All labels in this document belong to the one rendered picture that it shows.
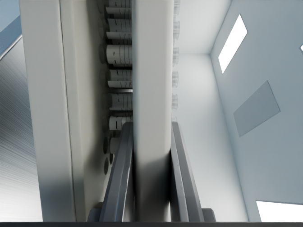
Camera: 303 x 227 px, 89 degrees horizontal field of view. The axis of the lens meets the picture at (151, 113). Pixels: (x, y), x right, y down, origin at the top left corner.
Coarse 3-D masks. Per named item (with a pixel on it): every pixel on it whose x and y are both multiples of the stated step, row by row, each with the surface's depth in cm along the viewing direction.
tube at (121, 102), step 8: (104, 96) 11; (112, 96) 11; (120, 96) 11; (128, 96) 11; (176, 96) 12; (104, 104) 11; (112, 104) 11; (120, 104) 11; (128, 104) 11; (176, 104) 11
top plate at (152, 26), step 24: (144, 0) 7; (168, 0) 7; (144, 24) 7; (168, 24) 7; (144, 48) 7; (168, 48) 7; (144, 72) 7; (168, 72) 7; (144, 96) 8; (168, 96) 8; (144, 120) 8; (168, 120) 8; (144, 144) 8; (168, 144) 8; (144, 168) 8; (168, 168) 8; (144, 192) 8; (168, 192) 8; (144, 216) 8; (168, 216) 9
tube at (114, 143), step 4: (104, 140) 12; (108, 140) 12; (112, 140) 12; (116, 140) 12; (104, 144) 12; (108, 144) 12; (112, 144) 12; (116, 144) 12; (104, 148) 12; (108, 148) 12; (112, 148) 12; (116, 148) 12; (104, 152) 12; (108, 152) 12; (112, 152) 12
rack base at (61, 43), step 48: (48, 0) 7; (96, 0) 10; (48, 48) 7; (96, 48) 10; (48, 96) 7; (96, 96) 10; (48, 144) 8; (96, 144) 10; (48, 192) 8; (96, 192) 10
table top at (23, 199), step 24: (0, 48) 19; (0, 72) 18; (24, 72) 21; (0, 96) 18; (24, 96) 21; (0, 120) 18; (24, 120) 21; (0, 144) 18; (24, 144) 21; (0, 168) 18; (24, 168) 21; (0, 192) 18; (24, 192) 21; (0, 216) 18; (24, 216) 21
